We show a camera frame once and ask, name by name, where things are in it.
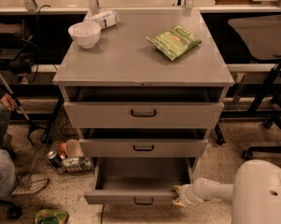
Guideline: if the orange fruit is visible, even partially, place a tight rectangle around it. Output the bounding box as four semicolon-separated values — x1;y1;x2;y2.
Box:
59;143;66;153

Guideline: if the grey drawer cabinet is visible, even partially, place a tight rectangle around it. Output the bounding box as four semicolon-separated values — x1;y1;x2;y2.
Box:
52;8;235;182

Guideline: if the green snack bag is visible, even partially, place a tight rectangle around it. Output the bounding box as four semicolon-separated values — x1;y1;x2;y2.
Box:
147;25;202;61

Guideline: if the wire basket on floor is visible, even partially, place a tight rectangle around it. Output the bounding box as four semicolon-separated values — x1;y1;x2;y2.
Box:
43;109;92;175

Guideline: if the person hand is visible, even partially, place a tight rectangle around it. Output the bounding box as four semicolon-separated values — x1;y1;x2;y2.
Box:
0;93;16;111

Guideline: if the black chair caster left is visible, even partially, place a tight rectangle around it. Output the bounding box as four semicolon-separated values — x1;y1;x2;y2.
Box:
0;200;21;220

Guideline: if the grey drawer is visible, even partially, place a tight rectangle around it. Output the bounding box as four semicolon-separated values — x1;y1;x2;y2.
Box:
79;129;208;158
84;158;193;205
63;86;223;129

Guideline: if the grey bottom drawer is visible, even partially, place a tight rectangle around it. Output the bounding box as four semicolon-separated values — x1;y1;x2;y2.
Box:
84;158;193;205

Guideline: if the white sneaker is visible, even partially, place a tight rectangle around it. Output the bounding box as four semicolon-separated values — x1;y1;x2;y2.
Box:
12;175;49;195

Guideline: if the beige cup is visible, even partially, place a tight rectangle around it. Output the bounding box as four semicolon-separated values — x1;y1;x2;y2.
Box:
64;139;83;157

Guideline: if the white bowl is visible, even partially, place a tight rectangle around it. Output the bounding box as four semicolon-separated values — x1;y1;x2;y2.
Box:
68;21;101;49

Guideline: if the black office chair right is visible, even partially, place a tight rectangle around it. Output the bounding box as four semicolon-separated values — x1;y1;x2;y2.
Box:
228;15;281;161

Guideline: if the green white bottle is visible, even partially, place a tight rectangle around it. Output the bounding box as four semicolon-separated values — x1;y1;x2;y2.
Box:
62;156;91;172

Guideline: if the person leg in jeans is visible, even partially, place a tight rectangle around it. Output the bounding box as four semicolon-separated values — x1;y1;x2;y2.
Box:
0;103;16;197

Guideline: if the black floor cable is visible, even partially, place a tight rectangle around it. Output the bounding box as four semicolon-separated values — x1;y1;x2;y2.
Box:
99;204;106;224

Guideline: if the grey middle drawer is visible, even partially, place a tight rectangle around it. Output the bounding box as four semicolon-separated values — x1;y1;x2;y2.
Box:
79;129;208;158

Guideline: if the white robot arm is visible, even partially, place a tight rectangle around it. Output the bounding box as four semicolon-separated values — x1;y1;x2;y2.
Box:
173;160;281;224

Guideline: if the black equipment on left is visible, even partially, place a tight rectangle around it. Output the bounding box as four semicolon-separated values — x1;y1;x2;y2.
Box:
0;21;36;75

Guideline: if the soda can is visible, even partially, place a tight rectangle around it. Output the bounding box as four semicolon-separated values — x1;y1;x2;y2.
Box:
47;150;62;167

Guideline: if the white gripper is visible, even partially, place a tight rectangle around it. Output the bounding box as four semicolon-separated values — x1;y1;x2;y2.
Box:
173;184;202;207

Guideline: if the green bag on floor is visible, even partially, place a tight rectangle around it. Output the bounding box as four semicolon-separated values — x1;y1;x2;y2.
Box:
35;209;69;224

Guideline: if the white packaged item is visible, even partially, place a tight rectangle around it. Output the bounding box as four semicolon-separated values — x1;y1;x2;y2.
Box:
91;10;119;30

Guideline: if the grey top drawer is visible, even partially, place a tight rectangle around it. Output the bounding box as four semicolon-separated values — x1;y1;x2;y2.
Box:
63;86;223;129

